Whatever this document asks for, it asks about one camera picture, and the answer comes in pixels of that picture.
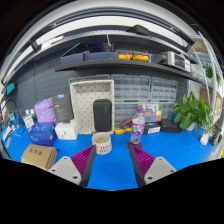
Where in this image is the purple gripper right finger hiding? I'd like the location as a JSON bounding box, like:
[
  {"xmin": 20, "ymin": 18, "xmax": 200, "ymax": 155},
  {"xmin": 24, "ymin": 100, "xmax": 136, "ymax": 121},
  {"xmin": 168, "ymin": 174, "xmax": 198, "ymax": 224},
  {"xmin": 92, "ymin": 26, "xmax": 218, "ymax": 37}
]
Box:
[{"xmin": 129, "ymin": 145, "xmax": 178, "ymax": 188}]

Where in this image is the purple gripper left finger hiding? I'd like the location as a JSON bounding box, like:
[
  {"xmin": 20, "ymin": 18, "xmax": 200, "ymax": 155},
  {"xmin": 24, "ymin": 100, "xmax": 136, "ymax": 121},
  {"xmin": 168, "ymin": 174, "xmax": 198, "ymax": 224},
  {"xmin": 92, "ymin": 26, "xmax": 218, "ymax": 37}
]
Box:
[{"xmin": 47, "ymin": 144, "xmax": 97, "ymax": 188}]

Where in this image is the clear plastic water bottle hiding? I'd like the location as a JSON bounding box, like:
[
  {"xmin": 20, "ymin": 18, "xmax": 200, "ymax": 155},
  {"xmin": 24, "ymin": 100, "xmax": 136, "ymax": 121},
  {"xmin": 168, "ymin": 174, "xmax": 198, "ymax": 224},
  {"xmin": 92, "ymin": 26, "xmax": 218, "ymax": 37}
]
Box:
[{"xmin": 130, "ymin": 108, "xmax": 145, "ymax": 145}]

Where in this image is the red round coaster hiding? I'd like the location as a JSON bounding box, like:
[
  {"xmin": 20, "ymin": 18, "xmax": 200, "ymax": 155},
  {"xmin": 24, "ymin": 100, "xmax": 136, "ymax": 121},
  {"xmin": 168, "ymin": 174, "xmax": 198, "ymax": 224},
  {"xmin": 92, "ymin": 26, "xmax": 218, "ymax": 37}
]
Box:
[{"xmin": 127, "ymin": 142, "xmax": 142, "ymax": 150}]

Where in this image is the beige ceramic cup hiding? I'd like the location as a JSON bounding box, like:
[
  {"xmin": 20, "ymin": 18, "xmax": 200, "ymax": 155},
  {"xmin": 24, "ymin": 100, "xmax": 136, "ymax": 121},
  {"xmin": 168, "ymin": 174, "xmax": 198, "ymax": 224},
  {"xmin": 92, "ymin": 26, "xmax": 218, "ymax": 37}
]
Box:
[{"xmin": 92, "ymin": 132, "xmax": 112, "ymax": 155}]

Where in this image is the black labelled box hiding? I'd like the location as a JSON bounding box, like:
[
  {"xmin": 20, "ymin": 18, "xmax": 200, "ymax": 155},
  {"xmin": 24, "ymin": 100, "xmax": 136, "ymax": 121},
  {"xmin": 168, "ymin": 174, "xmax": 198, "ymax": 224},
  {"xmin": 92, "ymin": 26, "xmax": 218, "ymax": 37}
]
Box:
[{"xmin": 143, "ymin": 123, "xmax": 161, "ymax": 135}]

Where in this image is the yellow red multimeter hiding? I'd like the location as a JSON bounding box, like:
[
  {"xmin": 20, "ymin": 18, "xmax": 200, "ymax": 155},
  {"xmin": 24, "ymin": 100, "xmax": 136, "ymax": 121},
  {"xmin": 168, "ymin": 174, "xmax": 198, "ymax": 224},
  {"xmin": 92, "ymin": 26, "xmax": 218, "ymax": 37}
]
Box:
[{"xmin": 114, "ymin": 120, "xmax": 132, "ymax": 134}]

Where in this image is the brown cardboard box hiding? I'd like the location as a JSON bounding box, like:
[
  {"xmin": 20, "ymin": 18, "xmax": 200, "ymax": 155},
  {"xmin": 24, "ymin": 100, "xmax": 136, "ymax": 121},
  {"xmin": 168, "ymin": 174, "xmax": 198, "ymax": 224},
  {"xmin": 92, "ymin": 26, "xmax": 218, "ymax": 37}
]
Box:
[{"xmin": 21, "ymin": 144, "xmax": 57, "ymax": 170}]

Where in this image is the black flat box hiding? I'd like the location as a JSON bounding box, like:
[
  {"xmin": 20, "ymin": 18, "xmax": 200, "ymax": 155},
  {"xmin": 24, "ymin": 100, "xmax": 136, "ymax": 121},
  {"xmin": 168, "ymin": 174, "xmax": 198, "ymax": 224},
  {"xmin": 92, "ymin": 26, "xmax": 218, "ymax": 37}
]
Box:
[{"xmin": 161, "ymin": 119, "xmax": 182, "ymax": 133}]

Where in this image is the colourful parts organizer box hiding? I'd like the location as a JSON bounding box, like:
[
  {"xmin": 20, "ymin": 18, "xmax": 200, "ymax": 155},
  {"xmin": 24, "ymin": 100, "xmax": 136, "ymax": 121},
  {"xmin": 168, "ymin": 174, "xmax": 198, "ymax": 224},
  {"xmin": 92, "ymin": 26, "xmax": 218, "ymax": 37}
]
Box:
[{"xmin": 138, "ymin": 103, "xmax": 162, "ymax": 122}]

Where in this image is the blue NUC box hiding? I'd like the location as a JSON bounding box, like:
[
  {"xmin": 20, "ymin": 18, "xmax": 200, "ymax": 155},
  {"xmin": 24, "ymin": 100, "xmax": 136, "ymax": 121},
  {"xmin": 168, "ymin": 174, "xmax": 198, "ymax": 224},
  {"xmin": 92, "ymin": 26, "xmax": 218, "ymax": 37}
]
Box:
[{"xmin": 28, "ymin": 122, "xmax": 56, "ymax": 146}]

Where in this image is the black zip case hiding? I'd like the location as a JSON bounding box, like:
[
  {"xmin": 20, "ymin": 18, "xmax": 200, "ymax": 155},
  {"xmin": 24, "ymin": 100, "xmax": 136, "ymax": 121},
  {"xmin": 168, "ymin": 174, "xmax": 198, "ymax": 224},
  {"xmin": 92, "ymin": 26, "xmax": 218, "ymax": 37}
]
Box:
[{"xmin": 93, "ymin": 99, "xmax": 112, "ymax": 132}]

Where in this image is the dark grey flat box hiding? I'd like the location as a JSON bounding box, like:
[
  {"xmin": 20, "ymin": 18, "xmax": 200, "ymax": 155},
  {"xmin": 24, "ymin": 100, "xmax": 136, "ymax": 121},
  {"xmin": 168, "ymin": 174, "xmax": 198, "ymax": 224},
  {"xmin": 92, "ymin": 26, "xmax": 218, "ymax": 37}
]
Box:
[{"xmin": 51, "ymin": 93, "xmax": 74, "ymax": 123}]

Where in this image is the purple plastic bag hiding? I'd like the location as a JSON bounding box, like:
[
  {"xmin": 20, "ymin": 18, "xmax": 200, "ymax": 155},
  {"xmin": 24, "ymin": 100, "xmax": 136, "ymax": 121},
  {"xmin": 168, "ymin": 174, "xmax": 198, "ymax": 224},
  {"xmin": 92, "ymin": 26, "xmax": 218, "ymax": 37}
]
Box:
[{"xmin": 34, "ymin": 99, "xmax": 56, "ymax": 123}]

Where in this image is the green potted plant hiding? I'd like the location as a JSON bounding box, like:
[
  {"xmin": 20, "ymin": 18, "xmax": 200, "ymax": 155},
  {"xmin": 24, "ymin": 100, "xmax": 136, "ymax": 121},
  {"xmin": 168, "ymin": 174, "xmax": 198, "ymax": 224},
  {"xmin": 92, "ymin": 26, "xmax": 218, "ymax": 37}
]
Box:
[{"xmin": 173, "ymin": 92, "xmax": 214, "ymax": 133}]

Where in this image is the white perforated tray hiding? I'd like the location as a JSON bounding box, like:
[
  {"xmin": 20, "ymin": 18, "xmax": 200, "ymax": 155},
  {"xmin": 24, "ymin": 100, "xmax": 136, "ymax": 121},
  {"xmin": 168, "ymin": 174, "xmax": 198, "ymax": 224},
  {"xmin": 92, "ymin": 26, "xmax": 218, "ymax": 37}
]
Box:
[{"xmin": 70, "ymin": 80, "xmax": 114, "ymax": 134}]

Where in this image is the grey small-parts drawer cabinet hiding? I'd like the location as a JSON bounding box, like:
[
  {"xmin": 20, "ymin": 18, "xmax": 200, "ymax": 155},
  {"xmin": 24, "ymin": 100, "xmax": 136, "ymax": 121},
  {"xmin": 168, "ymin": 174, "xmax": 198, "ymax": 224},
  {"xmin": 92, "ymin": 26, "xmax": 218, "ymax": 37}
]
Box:
[{"xmin": 111, "ymin": 74, "xmax": 178, "ymax": 122}]

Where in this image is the yellow tool on shelf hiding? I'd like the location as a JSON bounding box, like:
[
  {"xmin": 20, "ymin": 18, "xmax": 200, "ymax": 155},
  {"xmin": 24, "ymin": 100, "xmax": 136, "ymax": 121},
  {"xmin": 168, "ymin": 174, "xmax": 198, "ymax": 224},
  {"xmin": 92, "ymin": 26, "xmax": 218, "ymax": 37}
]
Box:
[{"xmin": 118, "ymin": 50, "xmax": 149, "ymax": 62}]

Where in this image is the dark blue shelf bin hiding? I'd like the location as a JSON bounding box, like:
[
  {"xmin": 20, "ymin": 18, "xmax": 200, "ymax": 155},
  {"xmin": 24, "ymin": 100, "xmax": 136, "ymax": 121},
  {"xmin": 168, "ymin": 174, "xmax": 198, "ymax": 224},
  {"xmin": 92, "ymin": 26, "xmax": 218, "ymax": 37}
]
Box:
[{"xmin": 60, "ymin": 43, "xmax": 84, "ymax": 65}]

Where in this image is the white electronic instrument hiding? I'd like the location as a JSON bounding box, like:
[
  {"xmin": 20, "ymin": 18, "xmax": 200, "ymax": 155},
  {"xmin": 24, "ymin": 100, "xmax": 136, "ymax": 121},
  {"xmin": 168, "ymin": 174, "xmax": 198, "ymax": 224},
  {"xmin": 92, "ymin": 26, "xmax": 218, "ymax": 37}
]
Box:
[{"xmin": 167, "ymin": 51, "xmax": 190, "ymax": 72}]

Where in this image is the dark grey wall shelf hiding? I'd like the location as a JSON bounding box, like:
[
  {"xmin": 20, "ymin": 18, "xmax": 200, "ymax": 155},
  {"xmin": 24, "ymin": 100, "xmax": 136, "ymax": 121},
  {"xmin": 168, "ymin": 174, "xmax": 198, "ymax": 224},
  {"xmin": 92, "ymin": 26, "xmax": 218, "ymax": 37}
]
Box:
[{"xmin": 55, "ymin": 59, "xmax": 203, "ymax": 83}]

